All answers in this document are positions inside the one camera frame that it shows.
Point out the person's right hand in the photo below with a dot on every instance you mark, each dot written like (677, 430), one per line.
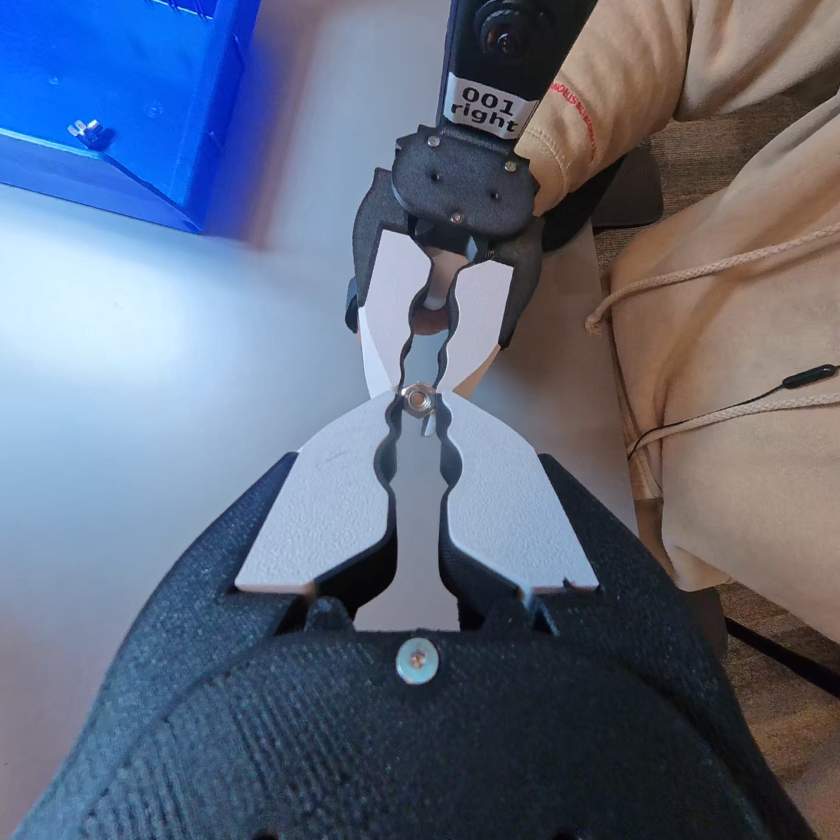
(430, 323)

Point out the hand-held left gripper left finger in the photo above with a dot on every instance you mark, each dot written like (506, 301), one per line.
(321, 505)

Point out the blue plastic bin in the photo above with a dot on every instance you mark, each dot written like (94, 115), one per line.
(131, 65)

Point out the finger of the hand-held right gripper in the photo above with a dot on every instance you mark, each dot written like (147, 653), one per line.
(387, 295)
(482, 308)

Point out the person's right forearm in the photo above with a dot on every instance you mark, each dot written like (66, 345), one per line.
(590, 131)

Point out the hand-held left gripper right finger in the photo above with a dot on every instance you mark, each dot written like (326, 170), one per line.
(518, 512)

